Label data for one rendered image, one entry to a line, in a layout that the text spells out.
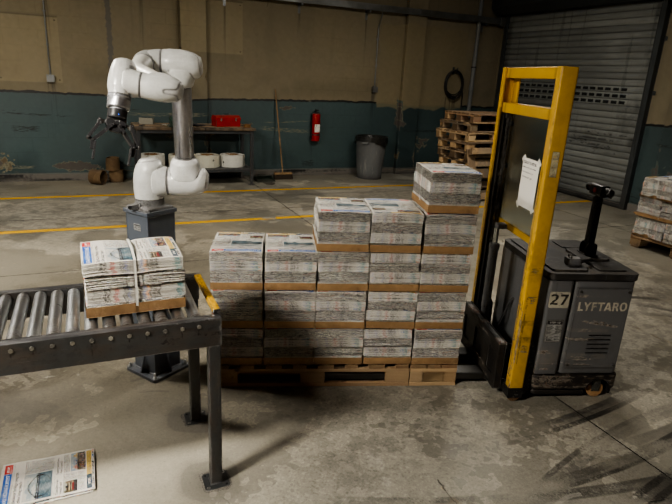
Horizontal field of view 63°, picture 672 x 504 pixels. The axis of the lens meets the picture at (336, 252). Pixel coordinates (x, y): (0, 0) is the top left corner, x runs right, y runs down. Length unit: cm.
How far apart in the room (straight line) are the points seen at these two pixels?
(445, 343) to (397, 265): 59
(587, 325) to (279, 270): 177
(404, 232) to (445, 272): 34
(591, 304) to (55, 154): 793
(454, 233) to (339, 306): 76
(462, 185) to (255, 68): 703
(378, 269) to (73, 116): 702
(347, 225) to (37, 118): 703
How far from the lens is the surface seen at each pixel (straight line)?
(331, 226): 296
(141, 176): 312
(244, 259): 301
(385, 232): 302
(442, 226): 307
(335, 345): 322
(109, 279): 229
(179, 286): 234
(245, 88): 969
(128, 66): 247
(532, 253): 309
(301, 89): 999
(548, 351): 343
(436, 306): 323
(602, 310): 346
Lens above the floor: 175
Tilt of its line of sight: 18 degrees down
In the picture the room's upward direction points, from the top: 3 degrees clockwise
